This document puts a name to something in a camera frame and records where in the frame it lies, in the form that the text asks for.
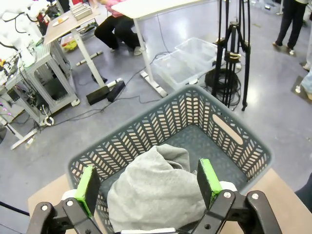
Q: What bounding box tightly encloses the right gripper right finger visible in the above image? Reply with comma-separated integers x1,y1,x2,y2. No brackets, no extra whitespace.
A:
192,157,281,234

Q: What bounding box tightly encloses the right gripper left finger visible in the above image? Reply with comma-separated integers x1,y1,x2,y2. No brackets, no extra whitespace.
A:
26,165,103,234

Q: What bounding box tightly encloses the grey t-shirt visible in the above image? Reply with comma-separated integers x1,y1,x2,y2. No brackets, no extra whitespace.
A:
107,143,208,234

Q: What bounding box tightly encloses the grey plastic lattice basket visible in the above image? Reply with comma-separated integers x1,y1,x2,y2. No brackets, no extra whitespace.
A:
67,84,273,234

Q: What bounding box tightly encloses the black floor box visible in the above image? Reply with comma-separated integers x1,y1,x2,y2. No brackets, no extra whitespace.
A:
106,81,126,102
86,85,111,106

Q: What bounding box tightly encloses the person in black t-shirt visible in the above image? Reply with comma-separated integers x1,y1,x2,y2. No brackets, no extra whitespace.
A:
294,172,312,213

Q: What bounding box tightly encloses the clear plastic bin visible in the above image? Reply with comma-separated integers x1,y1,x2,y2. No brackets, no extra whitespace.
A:
175,37,226,74
151,52,208,91

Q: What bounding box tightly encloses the seated person in pink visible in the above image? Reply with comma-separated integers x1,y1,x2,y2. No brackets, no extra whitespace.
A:
94,0,148,57

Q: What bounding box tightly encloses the wood top table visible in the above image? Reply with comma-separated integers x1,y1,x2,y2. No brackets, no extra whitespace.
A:
43,9,122,91

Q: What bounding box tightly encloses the plate with food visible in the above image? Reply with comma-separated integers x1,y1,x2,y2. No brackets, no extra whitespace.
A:
52,16,69,27

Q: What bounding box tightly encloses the metal tray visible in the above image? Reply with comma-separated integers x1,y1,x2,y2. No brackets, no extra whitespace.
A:
70,2,94,20

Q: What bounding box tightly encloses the cream jacket mannequin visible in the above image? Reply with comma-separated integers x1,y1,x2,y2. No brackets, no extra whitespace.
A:
272,0,308,56

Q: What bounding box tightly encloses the white height-adjustable table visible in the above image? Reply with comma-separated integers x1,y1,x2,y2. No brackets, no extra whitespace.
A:
111,0,221,98

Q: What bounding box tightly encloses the black cable coil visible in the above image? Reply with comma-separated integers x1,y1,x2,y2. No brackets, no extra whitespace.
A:
204,68,242,106

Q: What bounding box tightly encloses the metal frame cart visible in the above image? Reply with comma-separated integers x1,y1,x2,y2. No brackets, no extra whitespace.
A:
0,43,80,127

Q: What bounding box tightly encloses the black camera tripod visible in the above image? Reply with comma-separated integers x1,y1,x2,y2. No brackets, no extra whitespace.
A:
211,0,252,112

